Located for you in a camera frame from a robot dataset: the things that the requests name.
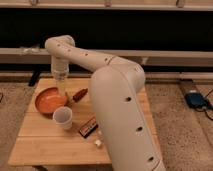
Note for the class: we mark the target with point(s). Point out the wooden table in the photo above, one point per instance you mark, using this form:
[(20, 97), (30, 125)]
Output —
[(42, 142)]

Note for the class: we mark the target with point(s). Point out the white paper cup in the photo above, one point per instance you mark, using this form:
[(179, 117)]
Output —
[(62, 116)]

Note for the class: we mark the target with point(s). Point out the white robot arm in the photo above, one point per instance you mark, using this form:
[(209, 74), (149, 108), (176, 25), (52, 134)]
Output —
[(113, 94)]

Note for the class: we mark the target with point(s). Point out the brown spatula tool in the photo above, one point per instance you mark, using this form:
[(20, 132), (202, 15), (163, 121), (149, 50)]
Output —
[(77, 96)]

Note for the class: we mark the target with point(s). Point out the white tube bottle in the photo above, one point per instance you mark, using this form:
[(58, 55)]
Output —
[(99, 141)]

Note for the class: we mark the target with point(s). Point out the brown chocolate bar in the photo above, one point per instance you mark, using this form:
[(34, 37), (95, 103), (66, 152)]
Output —
[(90, 126)]

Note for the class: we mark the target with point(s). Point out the blue power box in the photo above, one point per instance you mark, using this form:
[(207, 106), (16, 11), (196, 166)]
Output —
[(196, 100)]

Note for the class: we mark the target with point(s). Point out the orange ceramic bowl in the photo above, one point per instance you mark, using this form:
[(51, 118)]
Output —
[(48, 100)]

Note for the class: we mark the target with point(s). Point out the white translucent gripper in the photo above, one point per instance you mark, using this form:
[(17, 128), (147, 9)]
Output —
[(60, 77)]

